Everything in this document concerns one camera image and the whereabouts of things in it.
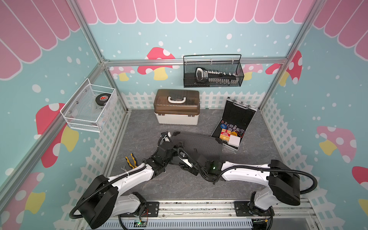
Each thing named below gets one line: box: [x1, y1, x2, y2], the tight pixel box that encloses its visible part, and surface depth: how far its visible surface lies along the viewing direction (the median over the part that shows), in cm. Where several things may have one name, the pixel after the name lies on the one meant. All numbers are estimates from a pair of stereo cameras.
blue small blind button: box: [219, 123, 229, 130], surface depth 109 cm
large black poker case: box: [170, 131, 224, 162], surface depth 93 cm
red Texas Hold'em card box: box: [219, 128, 231, 141], surface depth 102 cm
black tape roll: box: [95, 92, 112, 106], surface depth 81 cm
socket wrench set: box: [195, 67, 237, 86], surface depth 91 cm
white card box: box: [228, 134, 241, 148], surface depth 99 cm
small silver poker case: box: [210, 96, 258, 152], surface depth 102 cm
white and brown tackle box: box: [153, 89, 201, 126], surface depth 102 cm
